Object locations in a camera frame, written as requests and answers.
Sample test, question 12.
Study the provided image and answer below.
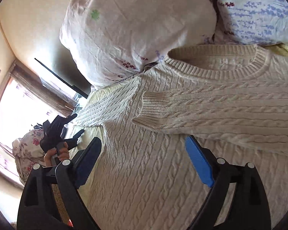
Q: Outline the pink lavender right pillow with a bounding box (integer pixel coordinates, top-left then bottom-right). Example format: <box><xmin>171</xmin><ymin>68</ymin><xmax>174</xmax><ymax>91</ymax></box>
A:
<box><xmin>214</xmin><ymin>0</ymin><xmax>288</xmax><ymax>46</ymax></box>

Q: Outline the pink floral left pillow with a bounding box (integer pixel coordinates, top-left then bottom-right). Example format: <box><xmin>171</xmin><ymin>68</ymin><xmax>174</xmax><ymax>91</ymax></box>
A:
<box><xmin>60</xmin><ymin>0</ymin><xmax>217</xmax><ymax>88</ymax></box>

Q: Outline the floral cloth bundle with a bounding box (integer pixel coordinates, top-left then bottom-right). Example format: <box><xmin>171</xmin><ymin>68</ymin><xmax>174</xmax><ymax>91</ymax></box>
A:
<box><xmin>12</xmin><ymin>129</ymin><xmax>45</xmax><ymax>185</ymax></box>

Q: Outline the beige cable knit sweater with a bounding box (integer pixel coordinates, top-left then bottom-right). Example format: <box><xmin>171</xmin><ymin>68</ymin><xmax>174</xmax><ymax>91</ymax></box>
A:
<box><xmin>74</xmin><ymin>45</ymin><xmax>288</xmax><ymax>229</ymax></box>

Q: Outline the person's left hand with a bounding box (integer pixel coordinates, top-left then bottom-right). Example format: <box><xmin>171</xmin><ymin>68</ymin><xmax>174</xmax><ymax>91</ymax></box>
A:
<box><xmin>44</xmin><ymin>142</ymin><xmax>70</xmax><ymax>167</ymax></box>

